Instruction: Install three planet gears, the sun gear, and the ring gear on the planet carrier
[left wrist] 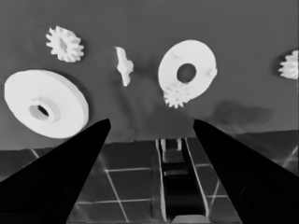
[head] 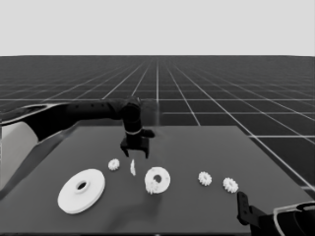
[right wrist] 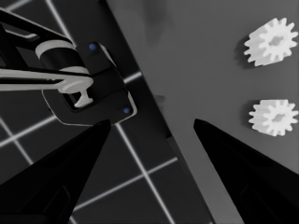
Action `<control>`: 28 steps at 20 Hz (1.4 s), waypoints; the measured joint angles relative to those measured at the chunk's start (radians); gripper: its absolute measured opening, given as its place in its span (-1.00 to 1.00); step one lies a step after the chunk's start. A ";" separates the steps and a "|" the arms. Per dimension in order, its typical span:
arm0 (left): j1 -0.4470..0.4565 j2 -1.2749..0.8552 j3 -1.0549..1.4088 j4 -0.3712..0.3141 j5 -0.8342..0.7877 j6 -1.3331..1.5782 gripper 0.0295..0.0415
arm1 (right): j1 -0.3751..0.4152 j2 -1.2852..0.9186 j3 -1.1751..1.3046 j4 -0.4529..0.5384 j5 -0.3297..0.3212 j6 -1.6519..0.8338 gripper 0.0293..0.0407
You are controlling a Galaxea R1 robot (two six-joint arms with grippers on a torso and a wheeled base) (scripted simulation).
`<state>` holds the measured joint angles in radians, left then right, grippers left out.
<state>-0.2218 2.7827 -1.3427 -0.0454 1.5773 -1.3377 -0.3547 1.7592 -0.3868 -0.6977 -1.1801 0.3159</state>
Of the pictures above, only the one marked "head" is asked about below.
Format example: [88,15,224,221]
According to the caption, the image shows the small white toothed gear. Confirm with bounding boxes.
[222,177,239,194]
[197,171,213,187]
[146,181,159,196]
[107,158,121,172]

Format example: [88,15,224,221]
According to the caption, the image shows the large thick white disc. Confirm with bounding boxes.
[57,168,106,215]

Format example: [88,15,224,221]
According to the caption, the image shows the small thin white T-shaped piece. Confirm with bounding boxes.
[129,158,137,177]

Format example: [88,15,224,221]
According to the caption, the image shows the white round carrier with pins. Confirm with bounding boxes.
[144,166,171,195]

